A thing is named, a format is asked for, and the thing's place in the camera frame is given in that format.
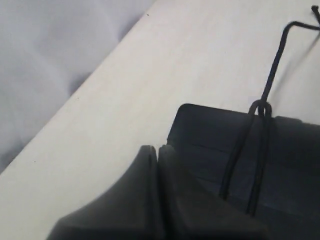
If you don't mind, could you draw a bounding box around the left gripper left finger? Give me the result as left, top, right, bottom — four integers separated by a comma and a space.
48, 145, 160, 240

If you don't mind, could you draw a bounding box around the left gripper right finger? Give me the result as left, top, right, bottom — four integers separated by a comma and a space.
158, 145, 270, 240

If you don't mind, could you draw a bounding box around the black plastic carrying case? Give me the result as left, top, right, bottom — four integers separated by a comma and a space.
166, 103, 320, 240

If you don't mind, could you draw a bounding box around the black braided rope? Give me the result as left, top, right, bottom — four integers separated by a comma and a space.
219, 5, 320, 216

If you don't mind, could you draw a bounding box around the white backdrop curtain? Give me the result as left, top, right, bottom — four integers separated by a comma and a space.
0, 0, 153, 170

